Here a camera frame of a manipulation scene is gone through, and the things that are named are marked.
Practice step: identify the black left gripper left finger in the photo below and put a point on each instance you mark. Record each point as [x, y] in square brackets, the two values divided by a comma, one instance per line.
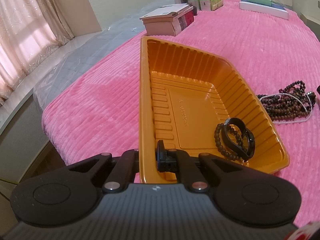
[124, 169]

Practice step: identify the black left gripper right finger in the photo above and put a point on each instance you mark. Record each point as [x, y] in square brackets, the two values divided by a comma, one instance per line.
[183, 166]

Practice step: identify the orange plastic tray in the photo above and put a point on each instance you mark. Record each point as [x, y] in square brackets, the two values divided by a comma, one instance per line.
[184, 93]

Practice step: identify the pink plush blanket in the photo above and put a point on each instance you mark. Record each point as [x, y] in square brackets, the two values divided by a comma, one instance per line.
[99, 112]

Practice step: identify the clear plastic covered mattress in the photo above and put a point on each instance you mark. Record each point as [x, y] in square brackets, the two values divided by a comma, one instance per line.
[80, 60]

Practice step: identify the pink cardboard box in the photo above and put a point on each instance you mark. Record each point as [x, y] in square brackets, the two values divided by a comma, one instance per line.
[168, 26]

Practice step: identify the red black box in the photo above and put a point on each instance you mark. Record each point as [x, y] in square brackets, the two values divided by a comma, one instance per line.
[186, 20]

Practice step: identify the white book on box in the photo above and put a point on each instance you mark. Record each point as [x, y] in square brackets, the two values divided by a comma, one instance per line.
[171, 10]

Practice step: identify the pink curtain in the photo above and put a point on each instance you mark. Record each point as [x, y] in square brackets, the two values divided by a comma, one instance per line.
[31, 30]

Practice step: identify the green tissue box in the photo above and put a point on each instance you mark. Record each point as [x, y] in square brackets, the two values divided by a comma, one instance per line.
[209, 5]

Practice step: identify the long white flat box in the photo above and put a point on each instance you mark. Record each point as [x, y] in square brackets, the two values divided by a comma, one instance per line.
[274, 10]

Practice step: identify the green rectangular box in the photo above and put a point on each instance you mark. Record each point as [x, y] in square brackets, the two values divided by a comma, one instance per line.
[263, 2]

